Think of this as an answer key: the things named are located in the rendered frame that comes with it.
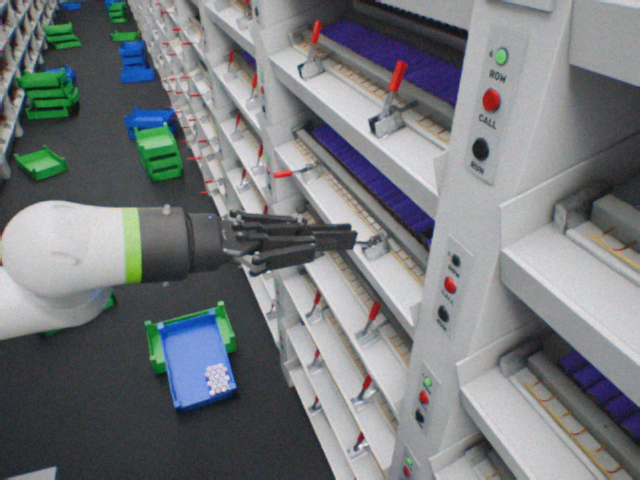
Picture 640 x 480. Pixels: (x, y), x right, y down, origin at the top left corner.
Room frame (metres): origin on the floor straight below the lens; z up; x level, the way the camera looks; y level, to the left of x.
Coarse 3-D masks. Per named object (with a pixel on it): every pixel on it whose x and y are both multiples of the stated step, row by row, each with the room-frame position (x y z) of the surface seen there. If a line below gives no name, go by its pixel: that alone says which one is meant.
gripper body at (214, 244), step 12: (192, 216) 0.47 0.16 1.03; (204, 216) 0.48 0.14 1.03; (216, 216) 0.48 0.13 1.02; (192, 228) 0.45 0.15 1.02; (204, 228) 0.46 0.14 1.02; (216, 228) 0.46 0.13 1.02; (228, 228) 0.50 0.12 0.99; (204, 240) 0.44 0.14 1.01; (216, 240) 0.45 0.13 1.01; (228, 240) 0.47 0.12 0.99; (204, 252) 0.44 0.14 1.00; (216, 252) 0.44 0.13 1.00; (228, 252) 0.45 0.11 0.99; (240, 252) 0.45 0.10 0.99; (252, 252) 0.47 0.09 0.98; (192, 264) 0.43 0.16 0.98; (204, 264) 0.44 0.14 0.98; (216, 264) 0.44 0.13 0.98; (240, 264) 0.45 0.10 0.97
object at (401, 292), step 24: (288, 120) 0.98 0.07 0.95; (312, 120) 1.01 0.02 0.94; (288, 144) 0.97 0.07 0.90; (288, 168) 0.89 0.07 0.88; (312, 192) 0.77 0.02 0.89; (336, 192) 0.75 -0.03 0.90; (336, 216) 0.68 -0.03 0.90; (360, 216) 0.66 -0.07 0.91; (360, 240) 0.60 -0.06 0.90; (360, 264) 0.57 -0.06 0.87; (384, 264) 0.54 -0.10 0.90; (384, 288) 0.49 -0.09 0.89; (408, 288) 0.48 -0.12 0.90; (408, 312) 0.44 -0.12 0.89
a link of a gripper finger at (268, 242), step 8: (240, 232) 0.48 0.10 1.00; (240, 240) 0.47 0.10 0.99; (248, 240) 0.47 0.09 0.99; (256, 240) 0.48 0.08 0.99; (264, 240) 0.48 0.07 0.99; (272, 240) 0.49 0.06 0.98; (280, 240) 0.49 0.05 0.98; (288, 240) 0.49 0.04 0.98; (296, 240) 0.50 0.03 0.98; (304, 240) 0.50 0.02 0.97; (312, 240) 0.50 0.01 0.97; (264, 248) 0.48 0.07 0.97; (272, 248) 0.48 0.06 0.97
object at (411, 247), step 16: (304, 144) 0.93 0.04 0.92; (320, 160) 0.85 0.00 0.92; (336, 176) 0.77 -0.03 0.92; (352, 192) 0.71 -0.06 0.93; (352, 208) 0.68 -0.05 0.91; (368, 208) 0.65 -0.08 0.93; (384, 224) 0.60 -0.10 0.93; (400, 240) 0.56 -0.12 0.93; (416, 240) 0.55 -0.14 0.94; (416, 256) 0.52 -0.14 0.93
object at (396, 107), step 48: (336, 0) 1.03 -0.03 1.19; (288, 48) 0.98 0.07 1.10; (336, 48) 0.83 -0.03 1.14; (384, 48) 0.78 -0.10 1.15; (432, 48) 0.72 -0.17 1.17; (336, 96) 0.71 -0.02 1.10; (384, 96) 0.66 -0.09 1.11; (432, 96) 0.58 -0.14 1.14; (384, 144) 0.54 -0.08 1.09; (432, 144) 0.51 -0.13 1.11; (432, 192) 0.42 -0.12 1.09
